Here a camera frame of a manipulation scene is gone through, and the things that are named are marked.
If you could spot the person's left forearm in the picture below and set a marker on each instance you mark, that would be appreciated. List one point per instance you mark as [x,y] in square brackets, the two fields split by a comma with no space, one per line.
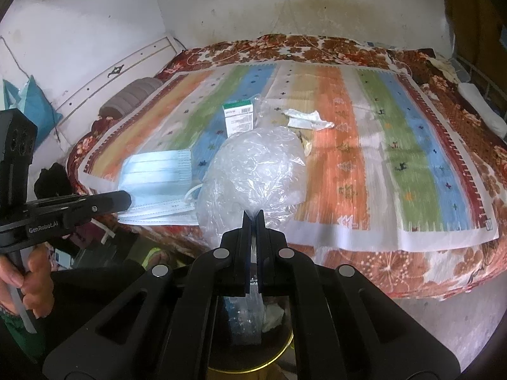
[16,336]

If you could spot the blue packet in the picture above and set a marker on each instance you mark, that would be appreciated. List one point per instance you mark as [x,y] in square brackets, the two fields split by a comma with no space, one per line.
[237,320]

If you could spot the striped mat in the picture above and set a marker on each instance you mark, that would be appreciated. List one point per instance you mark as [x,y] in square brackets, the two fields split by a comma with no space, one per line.
[376,166]

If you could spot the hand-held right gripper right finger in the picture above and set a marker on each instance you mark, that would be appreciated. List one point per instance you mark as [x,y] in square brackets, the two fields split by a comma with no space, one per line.
[260,221]

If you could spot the green and white box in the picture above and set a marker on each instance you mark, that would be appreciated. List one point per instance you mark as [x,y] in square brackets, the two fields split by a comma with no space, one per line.
[237,120]

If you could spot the metal rack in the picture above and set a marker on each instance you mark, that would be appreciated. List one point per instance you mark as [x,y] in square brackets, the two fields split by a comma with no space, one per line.
[475,71]

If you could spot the cream crumpled wrapper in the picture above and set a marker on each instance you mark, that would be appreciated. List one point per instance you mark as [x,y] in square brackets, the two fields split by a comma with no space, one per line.
[305,118]

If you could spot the person's left hand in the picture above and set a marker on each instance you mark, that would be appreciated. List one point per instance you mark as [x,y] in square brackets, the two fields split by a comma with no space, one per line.
[37,285]

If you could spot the tissue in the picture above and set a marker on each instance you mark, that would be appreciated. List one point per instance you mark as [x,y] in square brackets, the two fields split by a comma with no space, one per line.
[273,316]

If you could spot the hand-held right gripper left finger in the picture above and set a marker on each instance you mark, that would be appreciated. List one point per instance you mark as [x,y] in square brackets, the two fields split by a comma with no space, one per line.
[247,221]

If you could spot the white bed headboard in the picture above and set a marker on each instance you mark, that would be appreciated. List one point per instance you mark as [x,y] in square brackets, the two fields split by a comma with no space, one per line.
[138,53]

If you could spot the clear plastic bag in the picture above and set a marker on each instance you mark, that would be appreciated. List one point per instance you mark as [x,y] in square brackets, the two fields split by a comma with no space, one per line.
[253,166]

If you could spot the cream cloth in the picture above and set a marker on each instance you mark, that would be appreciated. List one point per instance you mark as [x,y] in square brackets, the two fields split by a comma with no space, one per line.
[443,69]

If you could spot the grey pillow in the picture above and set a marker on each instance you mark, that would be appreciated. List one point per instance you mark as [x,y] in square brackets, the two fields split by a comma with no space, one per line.
[130,97]

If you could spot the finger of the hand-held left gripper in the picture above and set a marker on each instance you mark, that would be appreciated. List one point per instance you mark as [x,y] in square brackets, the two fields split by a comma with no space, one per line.
[103,204]

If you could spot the floral blanket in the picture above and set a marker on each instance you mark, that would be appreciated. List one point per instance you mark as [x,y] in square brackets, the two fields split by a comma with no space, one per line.
[396,273]

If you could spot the brown bin with gold rim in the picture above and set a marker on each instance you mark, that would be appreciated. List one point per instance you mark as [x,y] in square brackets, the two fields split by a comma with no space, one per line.
[277,342]

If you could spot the white rolled cloth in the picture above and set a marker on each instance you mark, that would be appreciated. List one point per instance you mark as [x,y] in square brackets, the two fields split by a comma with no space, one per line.
[483,103]

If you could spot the black cloth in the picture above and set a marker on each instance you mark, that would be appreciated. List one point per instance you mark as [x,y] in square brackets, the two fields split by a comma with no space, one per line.
[51,180]

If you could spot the stack of blue face masks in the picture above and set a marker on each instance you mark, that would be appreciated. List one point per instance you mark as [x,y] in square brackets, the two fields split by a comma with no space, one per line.
[154,174]

